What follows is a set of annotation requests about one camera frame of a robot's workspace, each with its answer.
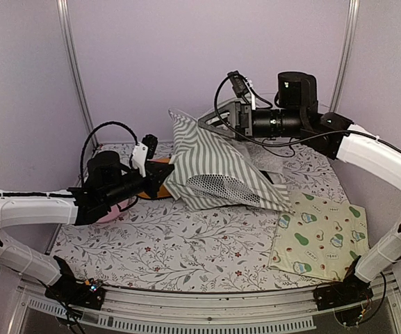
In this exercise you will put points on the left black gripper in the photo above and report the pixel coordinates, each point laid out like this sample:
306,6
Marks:
153,172

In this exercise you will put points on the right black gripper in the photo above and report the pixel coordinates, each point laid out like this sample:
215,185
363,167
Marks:
243,128

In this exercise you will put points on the striped fabric pet tent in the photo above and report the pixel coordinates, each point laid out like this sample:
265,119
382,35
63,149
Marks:
210,172

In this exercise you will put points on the avocado print cushion mat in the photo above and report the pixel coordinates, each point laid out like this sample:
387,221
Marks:
319,238

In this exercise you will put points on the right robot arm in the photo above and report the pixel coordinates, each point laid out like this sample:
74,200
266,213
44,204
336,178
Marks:
338,138

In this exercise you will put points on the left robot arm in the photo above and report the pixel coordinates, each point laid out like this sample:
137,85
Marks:
33,208

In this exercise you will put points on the yellow double pet feeder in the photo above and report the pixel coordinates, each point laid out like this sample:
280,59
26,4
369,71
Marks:
158,170

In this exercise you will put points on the pink round plate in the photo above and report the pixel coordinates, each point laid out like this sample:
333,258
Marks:
115,212

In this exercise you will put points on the floral table cloth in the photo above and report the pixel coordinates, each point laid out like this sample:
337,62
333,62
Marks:
164,245

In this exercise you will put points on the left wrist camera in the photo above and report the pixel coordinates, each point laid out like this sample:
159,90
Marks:
142,151

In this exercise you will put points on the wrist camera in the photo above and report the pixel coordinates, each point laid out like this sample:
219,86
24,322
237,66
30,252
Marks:
242,88
142,151

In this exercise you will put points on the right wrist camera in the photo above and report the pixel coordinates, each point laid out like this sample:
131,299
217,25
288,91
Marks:
242,88

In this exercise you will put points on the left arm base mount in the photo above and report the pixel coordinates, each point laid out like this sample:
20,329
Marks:
69,290

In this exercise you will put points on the right aluminium frame post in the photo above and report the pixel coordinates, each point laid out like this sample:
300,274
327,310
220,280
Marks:
348,41

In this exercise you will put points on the aluminium frame post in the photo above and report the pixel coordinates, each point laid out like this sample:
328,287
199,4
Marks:
348,41
66,28

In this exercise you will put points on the left aluminium frame post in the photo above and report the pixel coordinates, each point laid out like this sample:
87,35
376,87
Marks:
66,28

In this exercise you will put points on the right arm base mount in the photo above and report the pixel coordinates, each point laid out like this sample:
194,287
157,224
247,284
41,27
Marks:
353,294

